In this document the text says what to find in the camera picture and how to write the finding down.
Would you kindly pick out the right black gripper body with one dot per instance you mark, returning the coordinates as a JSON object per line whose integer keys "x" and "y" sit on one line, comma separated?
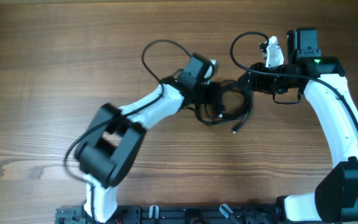
{"x": 269, "y": 84}

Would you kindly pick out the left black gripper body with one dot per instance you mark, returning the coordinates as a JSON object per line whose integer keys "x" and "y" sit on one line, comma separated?
{"x": 207, "y": 94}

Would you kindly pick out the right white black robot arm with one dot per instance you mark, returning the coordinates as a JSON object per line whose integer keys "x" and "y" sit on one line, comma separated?
{"x": 322, "y": 82}

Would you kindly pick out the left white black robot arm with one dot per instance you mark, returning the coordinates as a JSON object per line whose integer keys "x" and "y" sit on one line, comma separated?
{"x": 108, "y": 148}

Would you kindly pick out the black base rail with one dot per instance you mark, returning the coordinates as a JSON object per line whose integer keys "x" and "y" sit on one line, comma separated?
{"x": 258, "y": 214}

